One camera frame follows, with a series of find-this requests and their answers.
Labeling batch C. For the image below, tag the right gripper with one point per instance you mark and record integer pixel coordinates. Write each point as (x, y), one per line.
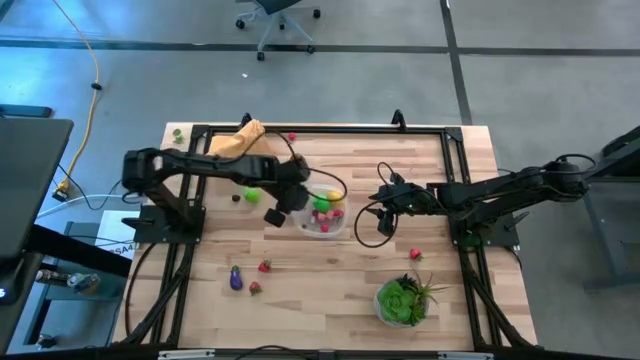
(407, 197)

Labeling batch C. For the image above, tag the potted green succulent plant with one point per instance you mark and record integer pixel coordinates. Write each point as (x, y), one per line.
(397, 301)

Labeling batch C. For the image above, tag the silver metal bracket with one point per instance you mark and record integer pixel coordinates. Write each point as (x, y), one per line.
(186, 354)
(465, 355)

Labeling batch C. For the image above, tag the yellow plug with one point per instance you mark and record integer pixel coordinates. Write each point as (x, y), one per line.
(61, 192)

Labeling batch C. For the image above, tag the purple eggplant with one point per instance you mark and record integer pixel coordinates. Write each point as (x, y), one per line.
(236, 278)

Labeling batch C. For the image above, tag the red cherry with stem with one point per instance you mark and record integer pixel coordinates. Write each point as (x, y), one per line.
(314, 215)
(325, 228)

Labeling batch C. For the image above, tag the green herb sprig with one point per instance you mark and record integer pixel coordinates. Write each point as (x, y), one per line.
(177, 136)

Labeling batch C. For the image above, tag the black side table frame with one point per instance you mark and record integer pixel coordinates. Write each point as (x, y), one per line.
(607, 250)

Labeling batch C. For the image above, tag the red radish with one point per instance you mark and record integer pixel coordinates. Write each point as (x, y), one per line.
(292, 136)

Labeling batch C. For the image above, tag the white paper sheet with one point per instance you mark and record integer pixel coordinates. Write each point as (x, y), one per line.
(112, 230)

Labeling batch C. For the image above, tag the yellow lemon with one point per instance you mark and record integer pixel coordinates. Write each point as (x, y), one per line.
(336, 196)

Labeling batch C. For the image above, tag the grey office chair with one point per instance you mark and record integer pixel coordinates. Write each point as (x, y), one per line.
(276, 5)

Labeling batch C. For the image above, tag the dark grey bar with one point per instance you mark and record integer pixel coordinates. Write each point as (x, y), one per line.
(25, 111)

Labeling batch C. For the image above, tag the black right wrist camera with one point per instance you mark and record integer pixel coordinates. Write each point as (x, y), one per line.
(387, 227)

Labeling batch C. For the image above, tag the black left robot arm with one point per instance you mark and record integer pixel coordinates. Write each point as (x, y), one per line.
(210, 167)

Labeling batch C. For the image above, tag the black aluminium table frame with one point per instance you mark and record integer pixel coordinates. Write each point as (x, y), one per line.
(350, 129)

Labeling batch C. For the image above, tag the black side desk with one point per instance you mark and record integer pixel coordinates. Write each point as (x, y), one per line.
(30, 185)

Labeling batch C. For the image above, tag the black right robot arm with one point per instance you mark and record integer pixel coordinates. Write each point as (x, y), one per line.
(500, 190)

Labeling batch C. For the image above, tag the black device with indicator light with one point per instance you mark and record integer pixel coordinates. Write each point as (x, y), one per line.
(15, 320)

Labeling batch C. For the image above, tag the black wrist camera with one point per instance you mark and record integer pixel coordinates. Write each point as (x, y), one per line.
(274, 218)
(387, 227)

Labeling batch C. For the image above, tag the grey metal cart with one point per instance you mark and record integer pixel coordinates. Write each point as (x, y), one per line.
(75, 310)

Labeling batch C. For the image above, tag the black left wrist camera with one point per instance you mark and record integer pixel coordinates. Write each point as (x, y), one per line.
(274, 218)

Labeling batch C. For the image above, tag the clear plastic tupperware container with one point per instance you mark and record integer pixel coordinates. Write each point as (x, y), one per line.
(306, 227)

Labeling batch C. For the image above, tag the black desk beam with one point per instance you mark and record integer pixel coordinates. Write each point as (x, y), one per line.
(75, 255)

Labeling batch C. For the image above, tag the yellow cloth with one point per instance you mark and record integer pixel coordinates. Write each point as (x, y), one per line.
(240, 140)

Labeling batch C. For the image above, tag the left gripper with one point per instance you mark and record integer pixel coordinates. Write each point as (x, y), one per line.
(292, 182)

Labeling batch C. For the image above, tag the black caster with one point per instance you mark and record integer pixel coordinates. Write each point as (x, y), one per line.
(46, 341)

